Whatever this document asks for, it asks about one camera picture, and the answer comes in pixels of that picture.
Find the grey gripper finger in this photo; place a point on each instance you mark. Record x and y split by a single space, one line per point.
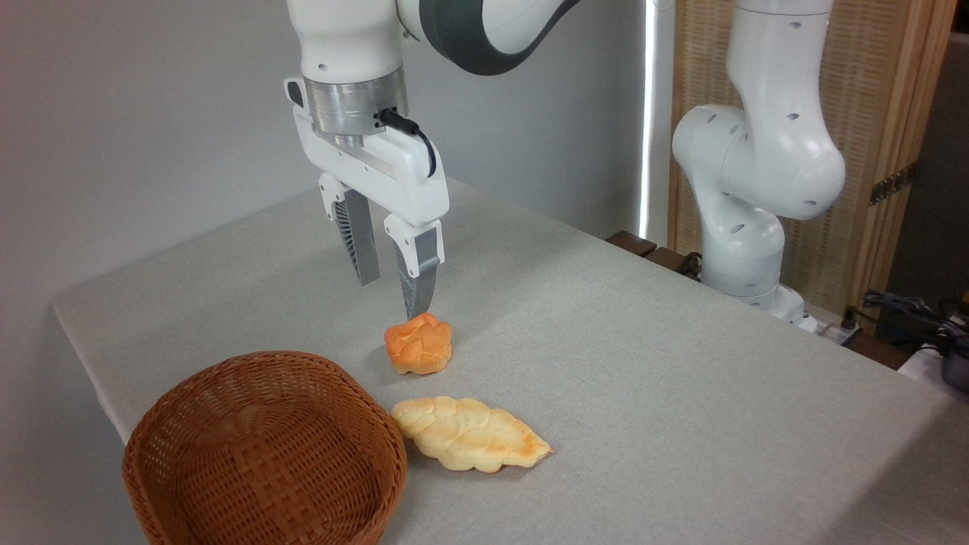
362 242
418 265

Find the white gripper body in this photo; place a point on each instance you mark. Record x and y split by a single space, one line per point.
394 170

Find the small round orange bread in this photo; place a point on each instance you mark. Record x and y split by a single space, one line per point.
418 345

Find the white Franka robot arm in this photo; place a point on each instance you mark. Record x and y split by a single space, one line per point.
764 151

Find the long braided pale bread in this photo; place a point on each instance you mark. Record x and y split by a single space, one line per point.
469 434

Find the brown wicker basket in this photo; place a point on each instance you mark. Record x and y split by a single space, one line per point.
265 454

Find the dark brown wooden block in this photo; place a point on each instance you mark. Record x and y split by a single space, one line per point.
670 260

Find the grey tablecloth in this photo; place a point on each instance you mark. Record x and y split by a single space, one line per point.
643 378

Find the white power strip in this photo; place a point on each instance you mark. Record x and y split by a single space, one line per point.
829 330

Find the wooden folding screen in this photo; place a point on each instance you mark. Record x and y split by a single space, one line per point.
870 98

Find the dark metal screen hinge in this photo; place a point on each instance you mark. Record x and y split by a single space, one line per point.
893 183

